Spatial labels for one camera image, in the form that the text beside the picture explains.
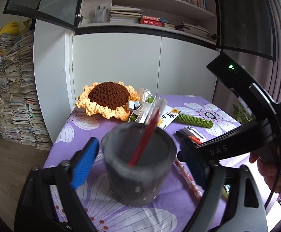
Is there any green gel pen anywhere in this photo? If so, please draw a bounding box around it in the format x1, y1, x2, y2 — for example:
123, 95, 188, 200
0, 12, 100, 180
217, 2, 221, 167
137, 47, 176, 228
222, 185, 230, 200

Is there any orange utility knife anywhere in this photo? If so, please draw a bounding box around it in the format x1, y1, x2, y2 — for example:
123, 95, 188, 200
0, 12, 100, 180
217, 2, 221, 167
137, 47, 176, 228
188, 136, 202, 145

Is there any white correction tape dispenser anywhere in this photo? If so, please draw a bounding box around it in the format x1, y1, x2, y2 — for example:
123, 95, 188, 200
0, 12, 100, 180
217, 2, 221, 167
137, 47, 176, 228
183, 126, 207, 142

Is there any black marker pen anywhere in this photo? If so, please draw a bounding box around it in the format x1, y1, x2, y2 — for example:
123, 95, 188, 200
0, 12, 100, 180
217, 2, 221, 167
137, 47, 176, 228
174, 131, 190, 142

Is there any grey felt pen holder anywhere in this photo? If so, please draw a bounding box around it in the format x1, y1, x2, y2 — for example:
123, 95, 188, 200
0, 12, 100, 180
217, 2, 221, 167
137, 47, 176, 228
101, 122, 177, 207

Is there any red gel pen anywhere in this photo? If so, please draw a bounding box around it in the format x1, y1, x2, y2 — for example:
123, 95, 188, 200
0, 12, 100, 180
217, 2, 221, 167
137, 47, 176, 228
128, 96, 167, 168

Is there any person's right hand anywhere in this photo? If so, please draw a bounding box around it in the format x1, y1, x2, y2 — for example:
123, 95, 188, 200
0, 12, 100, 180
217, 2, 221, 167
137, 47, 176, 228
249, 152, 277, 190

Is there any green potted plant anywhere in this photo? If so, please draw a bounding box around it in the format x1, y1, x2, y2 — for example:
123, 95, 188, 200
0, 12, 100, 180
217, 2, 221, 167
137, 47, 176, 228
232, 102, 254, 125

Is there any purple floral tablecloth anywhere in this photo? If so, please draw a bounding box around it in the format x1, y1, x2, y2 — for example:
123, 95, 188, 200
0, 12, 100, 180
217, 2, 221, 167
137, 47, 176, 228
43, 94, 250, 232

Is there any grey striped curtain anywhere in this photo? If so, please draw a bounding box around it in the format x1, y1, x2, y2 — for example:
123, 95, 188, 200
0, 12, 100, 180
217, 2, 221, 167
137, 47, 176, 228
217, 0, 281, 107

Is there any dark cabinet door right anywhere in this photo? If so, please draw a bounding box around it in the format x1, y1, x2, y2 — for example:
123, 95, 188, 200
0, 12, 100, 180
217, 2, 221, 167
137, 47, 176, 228
215, 0, 276, 60

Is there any sunflower greeting card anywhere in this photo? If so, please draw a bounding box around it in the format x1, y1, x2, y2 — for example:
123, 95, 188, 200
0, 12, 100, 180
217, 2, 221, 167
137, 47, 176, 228
140, 105, 181, 130

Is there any tall stack of magazines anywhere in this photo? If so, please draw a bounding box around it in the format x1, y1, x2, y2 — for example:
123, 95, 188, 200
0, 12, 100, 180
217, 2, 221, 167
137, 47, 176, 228
0, 30, 52, 150

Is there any crochet sunflower with green stem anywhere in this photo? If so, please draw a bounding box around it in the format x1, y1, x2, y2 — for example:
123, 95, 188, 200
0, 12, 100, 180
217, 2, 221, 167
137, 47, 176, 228
76, 81, 213, 128

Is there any white printed ribbon bow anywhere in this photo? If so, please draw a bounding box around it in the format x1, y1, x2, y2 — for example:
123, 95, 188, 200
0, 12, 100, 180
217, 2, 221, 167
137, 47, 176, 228
126, 89, 154, 124

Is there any white bookcase with shelves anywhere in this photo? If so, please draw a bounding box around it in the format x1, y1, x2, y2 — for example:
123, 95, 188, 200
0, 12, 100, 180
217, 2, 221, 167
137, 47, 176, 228
33, 0, 221, 143

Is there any red books stack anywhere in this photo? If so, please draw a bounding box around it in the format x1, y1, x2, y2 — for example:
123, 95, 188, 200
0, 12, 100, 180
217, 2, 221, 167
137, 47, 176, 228
140, 15, 163, 27

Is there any yellow plush toy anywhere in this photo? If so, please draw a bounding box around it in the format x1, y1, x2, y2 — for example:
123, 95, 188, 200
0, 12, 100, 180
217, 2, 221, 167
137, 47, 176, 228
0, 21, 19, 36

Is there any clear pen cup on shelf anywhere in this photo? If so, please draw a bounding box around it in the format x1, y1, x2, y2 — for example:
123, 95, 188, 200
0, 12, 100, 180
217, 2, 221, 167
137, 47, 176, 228
94, 4, 110, 23

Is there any glass cabinet door left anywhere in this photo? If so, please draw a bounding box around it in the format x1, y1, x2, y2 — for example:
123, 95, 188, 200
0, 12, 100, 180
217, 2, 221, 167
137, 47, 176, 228
3, 0, 82, 31

